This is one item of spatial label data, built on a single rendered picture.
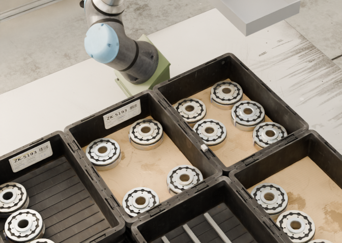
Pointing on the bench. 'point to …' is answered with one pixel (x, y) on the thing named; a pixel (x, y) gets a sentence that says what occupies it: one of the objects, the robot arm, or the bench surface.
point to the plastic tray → (252, 5)
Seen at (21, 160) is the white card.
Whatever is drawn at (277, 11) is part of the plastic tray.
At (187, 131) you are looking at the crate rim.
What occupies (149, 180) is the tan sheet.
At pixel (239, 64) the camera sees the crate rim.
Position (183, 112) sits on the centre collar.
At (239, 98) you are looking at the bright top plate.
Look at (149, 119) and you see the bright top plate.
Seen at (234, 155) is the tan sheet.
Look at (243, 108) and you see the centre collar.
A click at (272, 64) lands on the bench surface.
